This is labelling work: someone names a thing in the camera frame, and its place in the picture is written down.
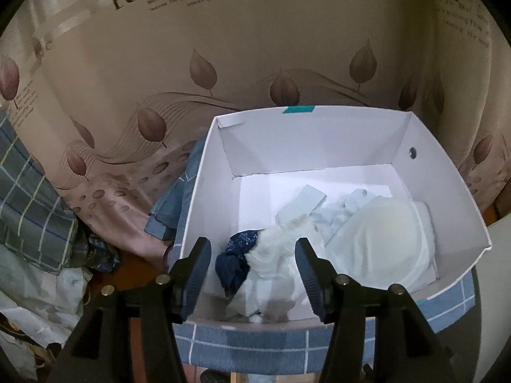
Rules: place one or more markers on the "white underwear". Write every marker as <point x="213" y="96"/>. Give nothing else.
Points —
<point x="275" y="283"/>

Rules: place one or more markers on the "white crumpled plastic sheet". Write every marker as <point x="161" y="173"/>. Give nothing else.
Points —
<point x="40" y="299"/>

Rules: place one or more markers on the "grey plaid cloth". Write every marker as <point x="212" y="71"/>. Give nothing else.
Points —
<point x="32" y="207"/>

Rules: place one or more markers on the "blue printed packet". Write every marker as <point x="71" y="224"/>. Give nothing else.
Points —
<point x="102" y="253"/>

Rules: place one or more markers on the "blue checked cloth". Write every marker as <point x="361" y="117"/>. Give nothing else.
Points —
<point x="247" y="347"/>

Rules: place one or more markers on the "beige leaf-print curtain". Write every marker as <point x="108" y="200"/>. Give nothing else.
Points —
<point x="239" y="48"/>

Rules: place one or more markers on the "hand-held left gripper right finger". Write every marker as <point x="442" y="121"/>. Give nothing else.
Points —
<point x="307" y="275"/>

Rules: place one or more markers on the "pale mint folded underwear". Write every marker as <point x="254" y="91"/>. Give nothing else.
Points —
<point x="303" y="203"/>

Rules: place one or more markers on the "navy patterned underwear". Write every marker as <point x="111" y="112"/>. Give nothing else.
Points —
<point x="233" y="263"/>

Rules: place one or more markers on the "white bra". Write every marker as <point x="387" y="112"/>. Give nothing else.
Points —
<point x="379" y="239"/>

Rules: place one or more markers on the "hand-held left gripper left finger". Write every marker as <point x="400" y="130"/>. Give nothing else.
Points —
<point x="197" y="275"/>

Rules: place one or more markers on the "white cardboard shoe box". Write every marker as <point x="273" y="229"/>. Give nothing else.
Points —
<point x="311" y="147"/>

